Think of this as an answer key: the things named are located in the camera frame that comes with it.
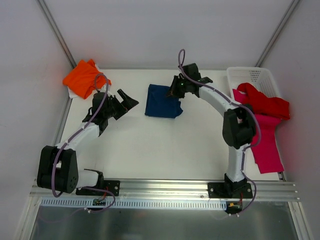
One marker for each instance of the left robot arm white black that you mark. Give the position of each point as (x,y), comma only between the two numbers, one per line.
(58,165)

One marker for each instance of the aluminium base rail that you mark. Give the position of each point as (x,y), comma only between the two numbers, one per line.
(161,189)

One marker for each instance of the white slotted cable duct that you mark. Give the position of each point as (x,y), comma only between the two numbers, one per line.
(159,204)

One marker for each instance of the orange folded t shirt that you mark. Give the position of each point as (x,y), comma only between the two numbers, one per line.
(82,78)

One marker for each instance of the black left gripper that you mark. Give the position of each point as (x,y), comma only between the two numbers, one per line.
(120,105)

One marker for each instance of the pink t shirt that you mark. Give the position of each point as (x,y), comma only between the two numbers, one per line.
(266,153)

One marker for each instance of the left corner metal profile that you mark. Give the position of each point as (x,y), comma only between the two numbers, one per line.
(56,31)

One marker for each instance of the corner metal profile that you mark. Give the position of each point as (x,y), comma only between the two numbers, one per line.
(294,4)
(56,31)

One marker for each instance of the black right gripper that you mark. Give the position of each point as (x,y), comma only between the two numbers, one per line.
(177,87)

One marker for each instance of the red t shirt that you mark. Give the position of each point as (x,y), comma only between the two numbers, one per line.
(261,104)

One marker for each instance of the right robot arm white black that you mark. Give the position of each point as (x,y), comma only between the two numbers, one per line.
(238,128)

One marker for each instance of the blue printed t shirt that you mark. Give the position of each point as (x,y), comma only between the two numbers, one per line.
(159,105)

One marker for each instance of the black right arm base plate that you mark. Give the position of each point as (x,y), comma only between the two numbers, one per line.
(226,191)

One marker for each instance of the white plastic basket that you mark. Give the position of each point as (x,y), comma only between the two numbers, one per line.
(261,78)

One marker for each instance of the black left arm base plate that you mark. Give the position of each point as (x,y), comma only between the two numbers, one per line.
(112,186)

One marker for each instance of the right corner metal profile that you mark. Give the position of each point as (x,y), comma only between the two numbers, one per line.
(294,4)

